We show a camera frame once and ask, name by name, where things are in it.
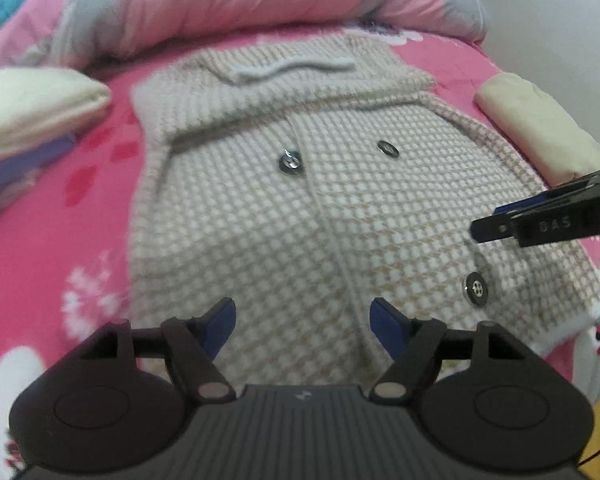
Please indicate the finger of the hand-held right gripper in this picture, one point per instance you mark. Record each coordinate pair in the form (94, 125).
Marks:
(490, 229)
(525, 204)

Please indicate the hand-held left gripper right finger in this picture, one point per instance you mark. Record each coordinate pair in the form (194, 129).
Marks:
(387, 325)

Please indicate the folded cream cloth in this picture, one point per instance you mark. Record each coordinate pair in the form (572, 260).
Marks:
(35, 105)

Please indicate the folded beige cloth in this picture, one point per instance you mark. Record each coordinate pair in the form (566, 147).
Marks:
(535, 120)

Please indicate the pink floral bed sheet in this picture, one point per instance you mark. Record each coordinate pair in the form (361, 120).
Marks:
(45, 240)

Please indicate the beige checked knit cardigan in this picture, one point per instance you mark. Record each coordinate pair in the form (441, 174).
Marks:
(290, 220)

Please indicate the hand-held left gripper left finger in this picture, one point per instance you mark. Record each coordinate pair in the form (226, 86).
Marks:
(220, 325)

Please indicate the pink grey floral quilt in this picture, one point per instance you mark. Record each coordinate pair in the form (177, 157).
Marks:
(230, 0)

